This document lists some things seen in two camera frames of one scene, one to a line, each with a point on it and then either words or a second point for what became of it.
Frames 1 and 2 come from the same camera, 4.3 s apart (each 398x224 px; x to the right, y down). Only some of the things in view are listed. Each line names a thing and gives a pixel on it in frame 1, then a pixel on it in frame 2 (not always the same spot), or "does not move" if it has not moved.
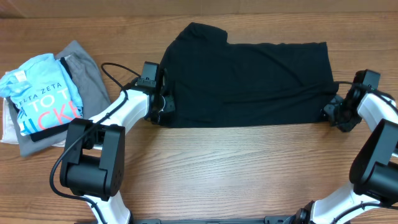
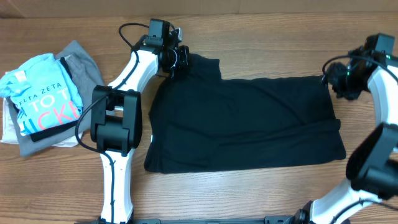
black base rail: [268, 219] does not move
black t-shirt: [219, 84] -> [203, 121]
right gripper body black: [344, 115] -> [349, 82]
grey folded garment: [95, 102] does not move
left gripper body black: [166, 104] -> [176, 58]
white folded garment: [10, 134] does not move
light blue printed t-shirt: [43, 93] does not move
